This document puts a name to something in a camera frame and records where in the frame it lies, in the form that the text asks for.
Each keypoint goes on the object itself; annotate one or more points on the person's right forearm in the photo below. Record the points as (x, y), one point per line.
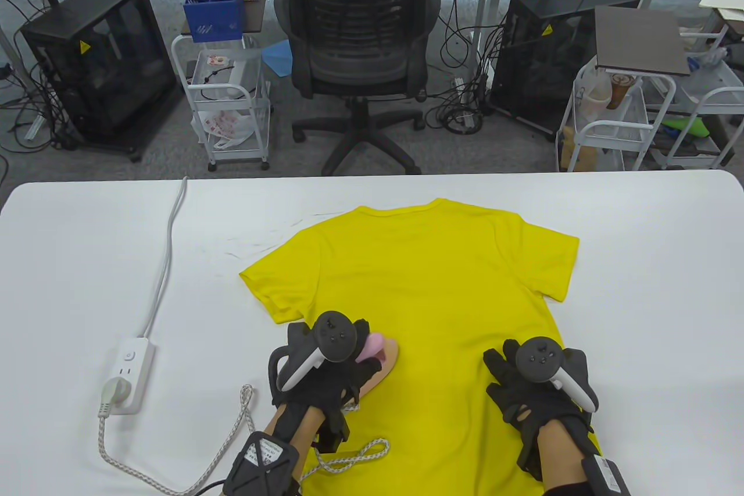
(558, 452)

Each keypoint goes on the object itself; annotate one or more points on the pink electric iron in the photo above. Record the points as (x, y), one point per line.
(386, 359)

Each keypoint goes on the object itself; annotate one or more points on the black wrist sensor box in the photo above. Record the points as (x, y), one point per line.
(607, 475)

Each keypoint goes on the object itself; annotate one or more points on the person's right hand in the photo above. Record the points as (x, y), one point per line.
(514, 400)

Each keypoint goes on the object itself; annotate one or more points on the person's left hand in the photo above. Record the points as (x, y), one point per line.
(331, 385)

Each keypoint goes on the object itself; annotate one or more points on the black computer case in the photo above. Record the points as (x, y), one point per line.
(99, 65)
(540, 71)

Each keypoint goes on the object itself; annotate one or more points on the grey white controller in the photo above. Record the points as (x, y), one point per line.
(334, 336)
(540, 357)

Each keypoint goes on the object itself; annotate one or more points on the white printed plastic bag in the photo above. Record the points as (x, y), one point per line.
(224, 124)

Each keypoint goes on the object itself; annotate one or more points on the brown paper bag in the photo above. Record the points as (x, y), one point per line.
(581, 156)

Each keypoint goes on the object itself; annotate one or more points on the dark brown board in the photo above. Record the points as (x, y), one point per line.
(639, 36)

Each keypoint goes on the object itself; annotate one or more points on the green plastic item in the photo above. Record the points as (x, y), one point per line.
(689, 127)

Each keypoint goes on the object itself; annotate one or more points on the brown coffee cup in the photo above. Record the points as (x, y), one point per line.
(618, 92)

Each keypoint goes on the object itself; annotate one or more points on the blue cloth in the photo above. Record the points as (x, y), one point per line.
(276, 57)

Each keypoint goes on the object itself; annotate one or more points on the black mesh office chair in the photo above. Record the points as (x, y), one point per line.
(360, 54)

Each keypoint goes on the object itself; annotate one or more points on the translucent plastic jug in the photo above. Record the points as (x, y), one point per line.
(596, 100)

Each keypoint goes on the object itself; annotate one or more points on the yellow t-shirt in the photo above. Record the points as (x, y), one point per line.
(436, 252)

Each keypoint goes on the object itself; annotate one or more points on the white metal cart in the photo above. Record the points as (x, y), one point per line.
(260, 112)
(604, 127)
(715, 95)

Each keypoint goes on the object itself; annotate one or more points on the white table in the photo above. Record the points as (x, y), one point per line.
(87, 257)

